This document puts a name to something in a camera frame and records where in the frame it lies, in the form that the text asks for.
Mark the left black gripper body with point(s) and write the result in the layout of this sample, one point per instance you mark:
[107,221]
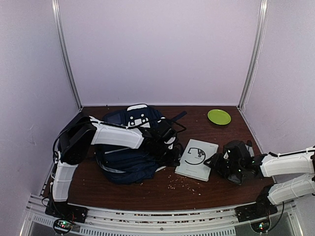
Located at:
[165,156]

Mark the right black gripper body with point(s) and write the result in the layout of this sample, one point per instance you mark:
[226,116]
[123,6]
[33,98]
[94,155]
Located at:
[218,165]

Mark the grey hardcover book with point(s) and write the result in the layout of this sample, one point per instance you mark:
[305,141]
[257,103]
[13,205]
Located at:
[192,161]

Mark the navy blue backpack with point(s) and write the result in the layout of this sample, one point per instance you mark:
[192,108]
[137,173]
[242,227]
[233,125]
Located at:
[123,165]

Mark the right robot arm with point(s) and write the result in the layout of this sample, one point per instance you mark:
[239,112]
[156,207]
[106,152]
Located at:
[268,165]

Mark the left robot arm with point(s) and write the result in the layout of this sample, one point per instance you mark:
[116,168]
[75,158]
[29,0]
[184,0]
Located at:
[70,149]

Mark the grey zip pouch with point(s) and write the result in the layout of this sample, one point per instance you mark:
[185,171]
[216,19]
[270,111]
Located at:
[240,157]

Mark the green plate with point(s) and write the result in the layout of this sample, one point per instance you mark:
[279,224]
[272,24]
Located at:
[219,117]

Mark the front aluminium rail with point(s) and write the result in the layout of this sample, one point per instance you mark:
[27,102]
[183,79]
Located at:
[220,221]

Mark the right aluminium frame post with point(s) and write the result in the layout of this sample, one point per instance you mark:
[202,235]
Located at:
[259,36]

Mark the aluminium frame post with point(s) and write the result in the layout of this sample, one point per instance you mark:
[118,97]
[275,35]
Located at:
[64,52]
[259,36]

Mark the left aluminium frame post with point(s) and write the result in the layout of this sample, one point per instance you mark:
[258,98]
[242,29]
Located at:
[64,52]

